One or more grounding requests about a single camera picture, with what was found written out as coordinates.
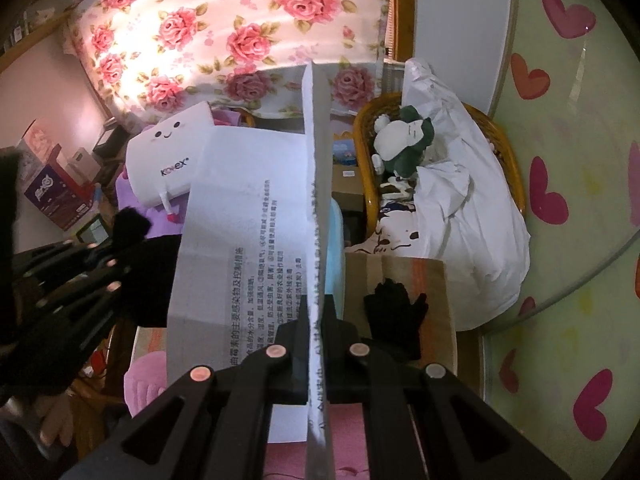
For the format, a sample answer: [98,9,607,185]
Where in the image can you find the black glove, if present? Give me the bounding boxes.
[363,278,430,365]
[111,207,151,261]

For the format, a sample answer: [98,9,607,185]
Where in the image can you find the white printed paper sheet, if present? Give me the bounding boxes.
[167,64,334,479]

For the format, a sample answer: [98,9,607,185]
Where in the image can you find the pink plush toy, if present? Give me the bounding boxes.
[124,351,167,417]

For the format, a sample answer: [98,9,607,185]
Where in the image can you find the purple cardboard box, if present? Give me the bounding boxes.
[23,144,94,231]

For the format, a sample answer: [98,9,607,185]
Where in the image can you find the beige striped mat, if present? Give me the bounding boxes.
[342,252,458,374]

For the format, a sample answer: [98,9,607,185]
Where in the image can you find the light blue plastic bin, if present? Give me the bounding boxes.
[324,198,346,320]

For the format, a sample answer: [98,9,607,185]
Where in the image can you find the white Kotex plush pillow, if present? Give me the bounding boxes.
[126,102,215,217]

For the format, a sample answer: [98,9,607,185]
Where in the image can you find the cow pattern plush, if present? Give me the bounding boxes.
[346,200,423,258]

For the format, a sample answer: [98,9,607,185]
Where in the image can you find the white crumpled bedsheet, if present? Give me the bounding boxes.
[401,58,530,332]

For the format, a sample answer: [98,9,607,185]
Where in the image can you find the brown cardboard box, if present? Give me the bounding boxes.
[332,164,364,212]

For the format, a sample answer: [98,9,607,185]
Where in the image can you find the right wicker chair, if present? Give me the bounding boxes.
[352,92,527,236]

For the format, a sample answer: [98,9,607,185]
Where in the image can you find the green white Snorlax plush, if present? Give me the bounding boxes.
[371,105,435,179]

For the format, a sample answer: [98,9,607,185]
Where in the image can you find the blue cartoon box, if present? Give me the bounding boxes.
[332,131,357,166]

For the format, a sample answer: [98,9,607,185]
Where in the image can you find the floral rose curtain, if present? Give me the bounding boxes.
[65,0,390,125]

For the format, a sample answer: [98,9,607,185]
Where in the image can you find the black picture frame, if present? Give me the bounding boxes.
[76,214,111,246]

